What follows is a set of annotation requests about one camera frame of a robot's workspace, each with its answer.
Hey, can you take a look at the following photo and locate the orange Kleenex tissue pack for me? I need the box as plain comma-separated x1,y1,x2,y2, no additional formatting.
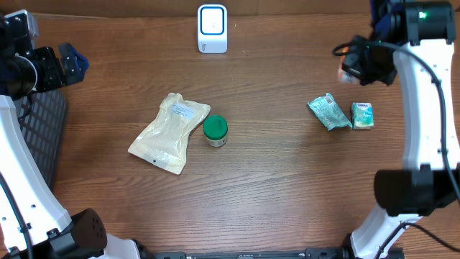
337,56,358,83

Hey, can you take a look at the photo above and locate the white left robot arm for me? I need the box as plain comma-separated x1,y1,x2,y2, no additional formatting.
1,10,151,259

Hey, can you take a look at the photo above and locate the green wet wipes pack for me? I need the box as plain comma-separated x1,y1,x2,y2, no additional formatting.
308,93,352,131

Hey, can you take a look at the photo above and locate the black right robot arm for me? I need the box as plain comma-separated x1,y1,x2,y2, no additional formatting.
333,1,459,258

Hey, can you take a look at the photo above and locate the teal packet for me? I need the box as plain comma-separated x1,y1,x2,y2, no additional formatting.
351,102,374,129

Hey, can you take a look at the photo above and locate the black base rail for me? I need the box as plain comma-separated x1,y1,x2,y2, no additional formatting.
151,247,355,259

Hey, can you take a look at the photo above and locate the beige paper pouch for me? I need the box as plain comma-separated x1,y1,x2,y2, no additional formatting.
128,93,211,175

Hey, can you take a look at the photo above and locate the white barcode scanner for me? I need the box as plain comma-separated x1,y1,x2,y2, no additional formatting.
197,4,228,54

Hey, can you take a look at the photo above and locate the green lid jar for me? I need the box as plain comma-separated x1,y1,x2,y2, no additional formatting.
203,115,229,147

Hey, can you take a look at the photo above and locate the dark grey plastic basket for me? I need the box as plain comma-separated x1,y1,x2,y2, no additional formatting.
14,90,68,190

